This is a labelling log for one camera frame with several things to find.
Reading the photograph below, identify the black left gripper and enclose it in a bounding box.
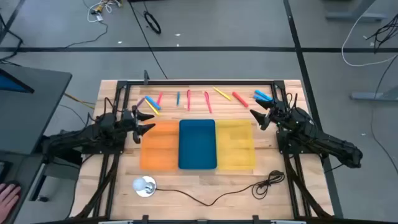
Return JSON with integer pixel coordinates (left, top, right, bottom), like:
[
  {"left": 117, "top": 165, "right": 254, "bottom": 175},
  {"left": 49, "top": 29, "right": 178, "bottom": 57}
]
[{"left": 119, "top": 105, "right": 157, "bottom": 145}]

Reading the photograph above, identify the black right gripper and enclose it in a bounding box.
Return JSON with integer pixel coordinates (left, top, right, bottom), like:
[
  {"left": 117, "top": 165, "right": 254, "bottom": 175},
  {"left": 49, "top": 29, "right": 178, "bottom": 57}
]
[{"left": 249, "top": 98, "right": 289, "bottom": 131}]

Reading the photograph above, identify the yellow highlighter pen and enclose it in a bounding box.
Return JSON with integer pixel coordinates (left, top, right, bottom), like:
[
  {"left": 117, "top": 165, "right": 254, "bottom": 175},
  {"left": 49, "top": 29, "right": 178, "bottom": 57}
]
[
  {"left": 144, "top": 98, "right": 160, "bottom": 116},
  {"left": 212, "top": 86, "right": 233, "bottom": 101}
]

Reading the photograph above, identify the red marker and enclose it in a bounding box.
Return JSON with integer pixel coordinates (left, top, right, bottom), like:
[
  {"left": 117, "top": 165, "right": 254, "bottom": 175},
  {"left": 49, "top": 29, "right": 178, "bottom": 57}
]
[{"left": 231, "top": 91, "right": 249, "bottom": 108}]

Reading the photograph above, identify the orange translucent plastic bin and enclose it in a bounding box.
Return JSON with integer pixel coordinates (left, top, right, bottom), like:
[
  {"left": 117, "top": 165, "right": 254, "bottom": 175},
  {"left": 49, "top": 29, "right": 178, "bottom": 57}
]
[{"left": 139, "top": 119, "right": 180, "bottom": 171}]

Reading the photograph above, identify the yellow translucent plastic bin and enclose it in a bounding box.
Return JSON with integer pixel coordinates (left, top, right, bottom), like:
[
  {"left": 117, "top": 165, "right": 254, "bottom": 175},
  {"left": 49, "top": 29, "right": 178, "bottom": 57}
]
[{"left": 215, "top": 119, "right": 257, "bottom": 171}]

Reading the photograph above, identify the blue plastic bin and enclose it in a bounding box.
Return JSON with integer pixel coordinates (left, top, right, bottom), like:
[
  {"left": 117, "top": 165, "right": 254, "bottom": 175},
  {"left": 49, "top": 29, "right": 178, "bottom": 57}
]
[{"left": 178, "top": 119, "right": 218, "bottom": 170}]

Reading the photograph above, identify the white bulb lamp silver base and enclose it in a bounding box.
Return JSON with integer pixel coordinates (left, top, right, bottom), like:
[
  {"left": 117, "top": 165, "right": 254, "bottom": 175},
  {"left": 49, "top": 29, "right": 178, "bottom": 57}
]
[{"left": 132, "top": 175, "right": 157, "bottom": 198}]

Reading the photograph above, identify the grey desk leg foot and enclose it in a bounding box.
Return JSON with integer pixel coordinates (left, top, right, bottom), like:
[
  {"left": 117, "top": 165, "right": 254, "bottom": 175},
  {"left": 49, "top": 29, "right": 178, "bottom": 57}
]
[
  {"left": 350, "top": 83, "right": 398, "bottom": 102},
  {"left": 325, "top": 0, "right": 388, "bottom": 22}
]

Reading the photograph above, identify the dark grey desk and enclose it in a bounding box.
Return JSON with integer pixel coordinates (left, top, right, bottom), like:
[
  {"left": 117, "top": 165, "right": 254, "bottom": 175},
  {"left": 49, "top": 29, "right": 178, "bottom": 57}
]
[{"left": 0, "top": 63, "right": 73, "bottom": 156}]

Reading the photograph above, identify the monitor with blue screen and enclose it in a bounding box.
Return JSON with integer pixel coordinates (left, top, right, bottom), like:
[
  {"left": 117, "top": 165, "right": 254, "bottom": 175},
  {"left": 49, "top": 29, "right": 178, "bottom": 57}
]
[{"left": 0, "top": 67, "right": 35, "bottom": 95}]

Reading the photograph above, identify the person's hand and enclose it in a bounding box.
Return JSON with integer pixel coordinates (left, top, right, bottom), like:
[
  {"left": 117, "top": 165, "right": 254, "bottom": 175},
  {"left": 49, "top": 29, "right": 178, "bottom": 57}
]
[{"left": 0, "top": 183, "right": 22, "bottom": 222}]

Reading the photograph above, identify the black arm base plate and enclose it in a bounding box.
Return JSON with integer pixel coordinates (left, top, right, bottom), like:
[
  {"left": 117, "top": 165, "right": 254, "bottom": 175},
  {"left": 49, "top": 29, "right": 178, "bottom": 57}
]
[
  {"left": 81, "top": 144, "right": 127, "bottom": 156},
  {"left": 276, "top": 129, "right": 324, "bottom": 156}
]

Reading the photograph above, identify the black lamp cable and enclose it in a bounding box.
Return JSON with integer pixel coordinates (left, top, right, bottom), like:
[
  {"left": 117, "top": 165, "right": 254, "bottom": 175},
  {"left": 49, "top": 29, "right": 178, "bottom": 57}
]
[{"left": 154, "top": 170, "right": 285, "bottom": 207}]

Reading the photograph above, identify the yellow floor cable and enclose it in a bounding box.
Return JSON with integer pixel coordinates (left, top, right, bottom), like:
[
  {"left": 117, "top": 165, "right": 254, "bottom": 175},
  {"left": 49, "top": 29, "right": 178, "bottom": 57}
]
[{"left": 63, "top": 92, "right": 96, "bottom": 110}]

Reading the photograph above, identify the thin black floor cable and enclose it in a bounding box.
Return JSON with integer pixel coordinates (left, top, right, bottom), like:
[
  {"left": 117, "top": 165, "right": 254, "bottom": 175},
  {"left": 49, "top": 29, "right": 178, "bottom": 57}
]
[
  {"left": 369, "top": 54, "right": 398, "bottom": 175},
  {"left": 128, "top": 0, "right": 169, "bottom": 80}
]

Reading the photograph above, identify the black coiled cable ring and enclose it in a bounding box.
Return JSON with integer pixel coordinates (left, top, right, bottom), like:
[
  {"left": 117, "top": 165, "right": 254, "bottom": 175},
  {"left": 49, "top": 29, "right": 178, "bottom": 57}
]
[{"left": 143, "top": 11, "right": 162, "bottom": 35}]

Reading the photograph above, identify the white floor cable bundle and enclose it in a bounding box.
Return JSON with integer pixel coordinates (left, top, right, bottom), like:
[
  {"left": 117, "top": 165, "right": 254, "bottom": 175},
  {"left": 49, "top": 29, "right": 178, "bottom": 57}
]
[{"left": 86, "top": 0, "right": 123, "bottom": 23}]

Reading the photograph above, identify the black floor cable bundle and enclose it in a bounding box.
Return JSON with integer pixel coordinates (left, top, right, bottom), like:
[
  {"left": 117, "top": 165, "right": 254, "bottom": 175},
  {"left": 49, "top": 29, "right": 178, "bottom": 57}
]
[{"left": 366, "top": 14, "right": 398, "bottom": 54}]

